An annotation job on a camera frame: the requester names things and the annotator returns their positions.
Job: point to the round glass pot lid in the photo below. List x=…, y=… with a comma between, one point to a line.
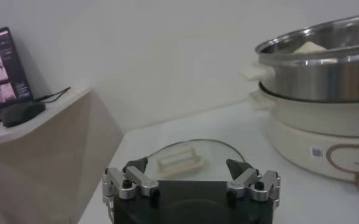
x=215, y=155

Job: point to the black computer mouse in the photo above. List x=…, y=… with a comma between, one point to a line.
x=22, y=113

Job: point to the black laptop with mouse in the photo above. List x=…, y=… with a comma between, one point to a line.
x=2, y=70

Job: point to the white steamed baozi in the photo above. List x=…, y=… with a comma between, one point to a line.
x=308, y=48

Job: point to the cream electric cooking pot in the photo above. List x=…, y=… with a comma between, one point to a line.
x=295, y=121

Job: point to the stainless steel steamer basket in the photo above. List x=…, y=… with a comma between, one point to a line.
x=313, y=79

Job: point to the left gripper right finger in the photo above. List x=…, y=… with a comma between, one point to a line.
x=246, y=184

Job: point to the white side table with mouse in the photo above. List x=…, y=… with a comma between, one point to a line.
x=45, y=152

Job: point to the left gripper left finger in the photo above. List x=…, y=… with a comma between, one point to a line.
x=142, y=182

